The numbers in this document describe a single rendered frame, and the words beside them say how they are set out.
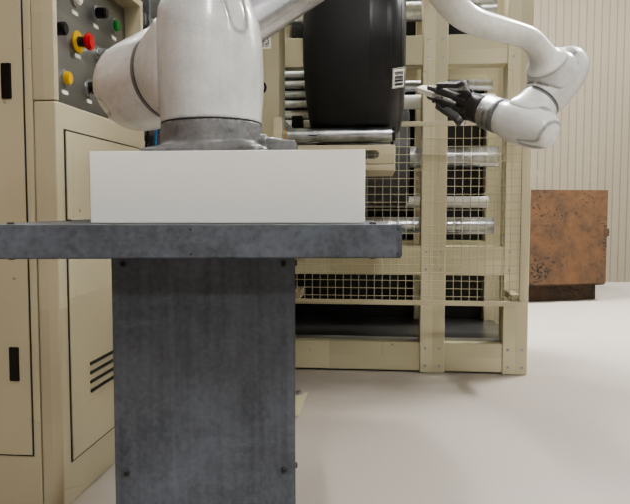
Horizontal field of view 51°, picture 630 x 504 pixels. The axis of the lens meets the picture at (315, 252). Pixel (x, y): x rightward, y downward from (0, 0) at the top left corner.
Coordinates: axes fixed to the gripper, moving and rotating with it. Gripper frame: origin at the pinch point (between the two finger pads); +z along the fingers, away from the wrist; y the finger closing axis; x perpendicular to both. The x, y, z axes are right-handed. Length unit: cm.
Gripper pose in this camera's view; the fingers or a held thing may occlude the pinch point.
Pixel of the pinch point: (428, 91)
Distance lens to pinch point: 196.8
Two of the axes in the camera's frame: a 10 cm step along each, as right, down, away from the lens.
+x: 7.9, -3.7, 4.9
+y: 0.5, 8.3, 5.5
